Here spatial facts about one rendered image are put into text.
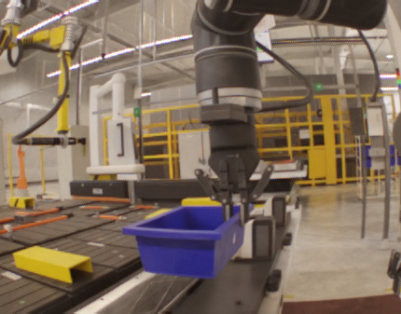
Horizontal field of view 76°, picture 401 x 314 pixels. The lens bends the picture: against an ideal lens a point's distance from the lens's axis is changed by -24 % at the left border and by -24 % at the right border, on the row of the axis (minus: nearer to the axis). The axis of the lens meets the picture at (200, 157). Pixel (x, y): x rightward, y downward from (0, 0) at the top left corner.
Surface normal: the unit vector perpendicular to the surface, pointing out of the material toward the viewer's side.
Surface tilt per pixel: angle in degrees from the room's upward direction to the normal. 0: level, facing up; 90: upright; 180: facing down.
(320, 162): 90
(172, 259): 95
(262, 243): 90
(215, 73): 90
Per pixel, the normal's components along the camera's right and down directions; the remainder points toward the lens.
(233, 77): 0.00, 0.00
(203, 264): -0.33, 0.11
